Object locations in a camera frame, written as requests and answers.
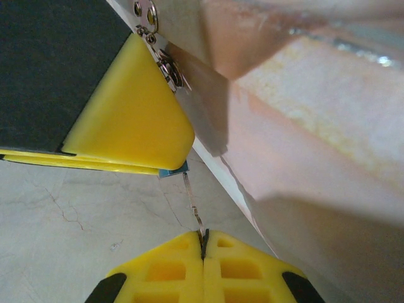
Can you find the silver hasp latch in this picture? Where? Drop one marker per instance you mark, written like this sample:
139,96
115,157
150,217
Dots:
172,67

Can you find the pink decorated tin box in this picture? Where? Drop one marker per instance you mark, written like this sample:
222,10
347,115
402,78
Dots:
315,142

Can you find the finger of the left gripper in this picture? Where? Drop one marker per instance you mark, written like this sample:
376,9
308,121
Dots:
63,79
94,163

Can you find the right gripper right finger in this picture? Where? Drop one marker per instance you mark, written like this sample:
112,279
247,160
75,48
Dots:
246,274

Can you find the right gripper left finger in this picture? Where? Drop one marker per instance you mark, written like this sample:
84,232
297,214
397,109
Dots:
164,274

